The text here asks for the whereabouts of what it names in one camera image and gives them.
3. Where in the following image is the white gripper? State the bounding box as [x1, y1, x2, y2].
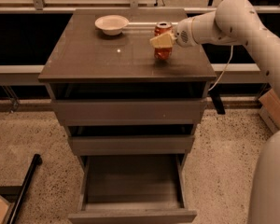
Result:
[150, 18, 197, 49]

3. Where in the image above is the red coke can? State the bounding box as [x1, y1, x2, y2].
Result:
[154, 21, 173, 60]

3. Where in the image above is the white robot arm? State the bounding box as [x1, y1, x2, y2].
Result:
[150, 0, 280, 224]

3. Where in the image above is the grey top drawer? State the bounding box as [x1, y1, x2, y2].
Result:
[51, 99, 206, 126]

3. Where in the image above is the grey drawer cabinet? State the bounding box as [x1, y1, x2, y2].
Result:
[37, 8, 217, 224]

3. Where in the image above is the grey middle drawer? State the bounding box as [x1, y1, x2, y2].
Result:
[68, 135, 194, 156]

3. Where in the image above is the grey open bottom drawer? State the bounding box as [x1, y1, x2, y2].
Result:
[68, 154, 197, 224]

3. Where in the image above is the white bowl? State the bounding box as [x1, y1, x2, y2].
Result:
[95, 15, 129, 35]

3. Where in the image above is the black table leg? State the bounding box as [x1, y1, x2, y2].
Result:
[209, 89, 225, 115]

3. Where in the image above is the cardboard box right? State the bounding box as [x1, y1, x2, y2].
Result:
[259, 89, 280, 133]

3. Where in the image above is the black pole on floor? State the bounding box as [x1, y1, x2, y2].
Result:
[7, 154, 42, 224]

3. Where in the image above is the white cable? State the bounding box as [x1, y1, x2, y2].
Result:
[207, 45, 234, 92]

